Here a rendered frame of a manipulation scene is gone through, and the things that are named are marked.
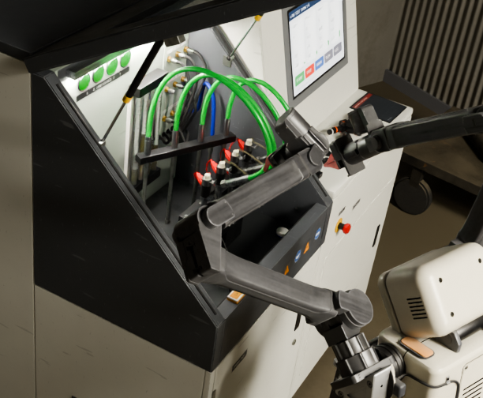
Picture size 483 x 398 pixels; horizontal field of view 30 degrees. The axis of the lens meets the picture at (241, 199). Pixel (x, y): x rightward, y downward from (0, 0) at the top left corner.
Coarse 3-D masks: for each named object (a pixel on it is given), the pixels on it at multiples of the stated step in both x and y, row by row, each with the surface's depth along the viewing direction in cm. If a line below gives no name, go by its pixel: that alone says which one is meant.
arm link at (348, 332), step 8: (328, 320) 183; (336, 320) 181; (328, 328) 183; (336, 328) 180; (344, 328) 180; (360, 328) 183; (328, 336) 182; (336, 336) 181; (344, 336) 180; (352, 336) 181; (328, 344) 183
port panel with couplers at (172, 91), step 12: (168, 48) 258; (180, 48) 265; (192, 48) 266; (168, 60) 260; (180, 60) 267; (168, 84) 266; (180, 84) 268; (168, 96) 269; (168, 108) 272; (168, 120) 270
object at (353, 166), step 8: (344, 136) 233; (336, 144) 230; (344, 144) 232; (352, 144) 229; (344, 152) 230; (352, 152) 228; (344, 160) 231; (352, 160) 230; (360, 160) 229; (352, 168) 232; (360, 168) 233
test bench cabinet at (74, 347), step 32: (320, 256) 284; (64, 320) 250; (96, 320) 243; (64, 352) 257; (96, 352) 249; (128, 352) 242; (160, 352) 236; (64, 384) 264; (96, 384) 256; (128, 384) 249; (160, 384) 242; (192, 384) 235
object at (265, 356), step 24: (312, 264) 278; (264, 312) 252; (288, 312) 275; (264, 336) 261; (288, 336) 286; (240, 360) 248; (264, 360) 271; (288, 360) 298; (216, 384) 237; (240, 384) 257; (264, 384) 282; (288, 384) 311
